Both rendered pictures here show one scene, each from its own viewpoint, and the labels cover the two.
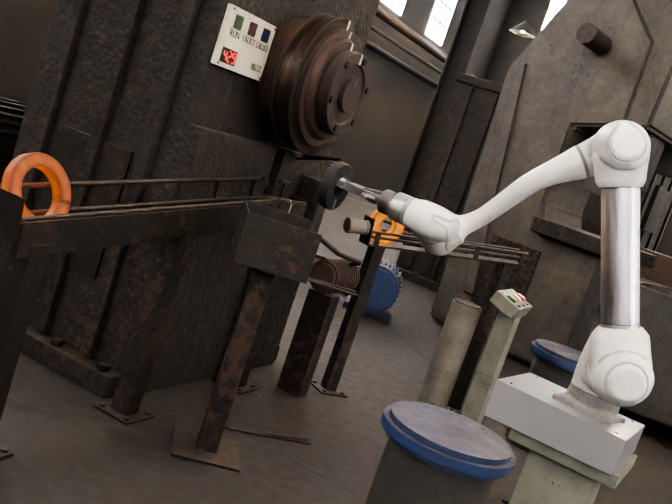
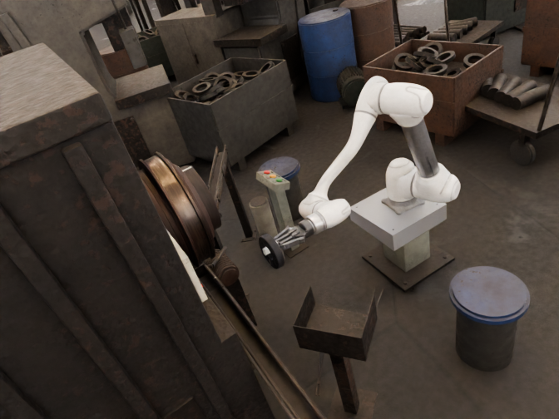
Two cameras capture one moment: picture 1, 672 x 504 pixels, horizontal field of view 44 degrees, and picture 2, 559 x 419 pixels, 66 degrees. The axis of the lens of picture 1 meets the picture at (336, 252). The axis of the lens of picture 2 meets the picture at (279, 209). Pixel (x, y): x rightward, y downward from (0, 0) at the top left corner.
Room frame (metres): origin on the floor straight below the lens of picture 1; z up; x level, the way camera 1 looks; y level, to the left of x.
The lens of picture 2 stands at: (1.65, 1.03, 1.99)
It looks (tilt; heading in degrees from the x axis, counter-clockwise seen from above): 35 degrees down; 312
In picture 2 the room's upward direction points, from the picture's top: 16 degrees counter-clockwise
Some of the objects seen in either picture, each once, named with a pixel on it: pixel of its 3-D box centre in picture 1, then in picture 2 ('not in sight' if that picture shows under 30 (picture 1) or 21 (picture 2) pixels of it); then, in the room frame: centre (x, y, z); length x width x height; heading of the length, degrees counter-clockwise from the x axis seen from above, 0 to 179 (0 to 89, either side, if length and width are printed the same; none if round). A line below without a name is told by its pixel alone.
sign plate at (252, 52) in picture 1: (245, 44); (180, 258); (2.63, 0.47, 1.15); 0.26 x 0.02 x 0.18; 156
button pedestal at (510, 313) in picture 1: (489, 368); (283, 212); (3.22, -0.72, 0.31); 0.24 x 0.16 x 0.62; 156
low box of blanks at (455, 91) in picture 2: not in sight; (430, 88); (2.86, -2.69, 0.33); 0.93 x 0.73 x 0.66; 163
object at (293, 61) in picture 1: (320, 85); (177, 209); (2.90, 0.23, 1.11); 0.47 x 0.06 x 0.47; 156
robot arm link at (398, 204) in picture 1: (401, 208); (314, 224); (2.55, -0.14, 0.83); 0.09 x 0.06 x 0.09; 156
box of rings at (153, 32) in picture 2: not in sight; (149, 57); (7.76, -3.61, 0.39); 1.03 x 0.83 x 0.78; 56
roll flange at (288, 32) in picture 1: (299, 79); (158, 219); (2.93, 0.31, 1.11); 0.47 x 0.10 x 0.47; 156
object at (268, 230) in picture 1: (242, 336); (346, 365); (2.31, 0.17, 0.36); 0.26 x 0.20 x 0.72; 11
